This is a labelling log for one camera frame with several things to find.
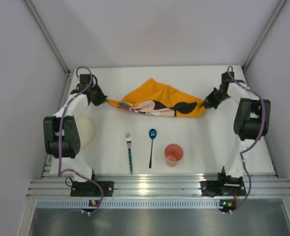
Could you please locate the orange cartoon mouse cloth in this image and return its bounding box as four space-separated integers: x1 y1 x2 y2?
107 78 206 118

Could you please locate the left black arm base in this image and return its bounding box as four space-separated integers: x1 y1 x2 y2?
70 181 114 197

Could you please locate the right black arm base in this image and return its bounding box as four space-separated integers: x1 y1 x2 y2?
200 180 247 197

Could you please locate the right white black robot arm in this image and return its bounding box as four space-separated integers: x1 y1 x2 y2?
199 66 271 178

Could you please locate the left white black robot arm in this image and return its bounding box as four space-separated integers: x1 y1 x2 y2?
43 73 107 182

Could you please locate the cream round plate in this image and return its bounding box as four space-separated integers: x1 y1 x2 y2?
76 117 97 150

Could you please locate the pink plastic cup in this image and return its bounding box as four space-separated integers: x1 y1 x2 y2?
164 144 184 167

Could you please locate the blue metallic spoon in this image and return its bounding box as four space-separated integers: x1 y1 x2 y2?
149 128 157 169

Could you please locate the fork with teal handle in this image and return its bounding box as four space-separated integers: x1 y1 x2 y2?
126 133 133 175

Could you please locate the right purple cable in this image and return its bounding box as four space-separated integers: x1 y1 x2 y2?
226 65 266 215

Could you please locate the purple cable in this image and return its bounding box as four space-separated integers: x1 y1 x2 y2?
57 66 104 215
226 65 266 215

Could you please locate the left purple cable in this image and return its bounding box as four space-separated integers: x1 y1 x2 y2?
57 66 104 215

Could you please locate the aluminium mounting rail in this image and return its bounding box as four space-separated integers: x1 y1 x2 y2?
27 174 290 198

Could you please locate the perforated grey cable duct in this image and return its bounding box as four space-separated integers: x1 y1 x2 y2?
36 198 236 210

